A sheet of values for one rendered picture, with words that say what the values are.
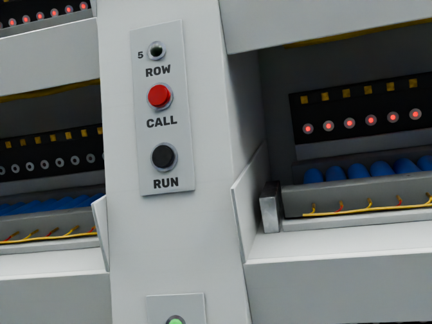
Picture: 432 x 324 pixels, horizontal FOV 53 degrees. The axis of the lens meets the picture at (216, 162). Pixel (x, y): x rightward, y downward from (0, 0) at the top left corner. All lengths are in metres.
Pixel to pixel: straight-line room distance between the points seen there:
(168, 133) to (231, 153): 0.05
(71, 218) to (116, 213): 0.10
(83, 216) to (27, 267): 0.07
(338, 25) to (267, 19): 0.05
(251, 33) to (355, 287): 0.18
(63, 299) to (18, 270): 0.05
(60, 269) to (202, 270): 0.11
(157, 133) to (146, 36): 0.07
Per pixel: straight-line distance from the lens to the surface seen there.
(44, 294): 0.35
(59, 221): 0.42
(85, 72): 0.36
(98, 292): 0.33
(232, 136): 0.30
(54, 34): 0.38
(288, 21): 0.32
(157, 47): 0.32
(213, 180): 0.29
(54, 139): 0.54
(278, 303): 0.30
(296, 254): 0.29
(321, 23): 0.32
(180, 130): 0.30
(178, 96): 0.31
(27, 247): 0.41
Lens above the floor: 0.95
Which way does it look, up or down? 8 degrees up
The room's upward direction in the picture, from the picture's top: 5 degrees counter-clockwise
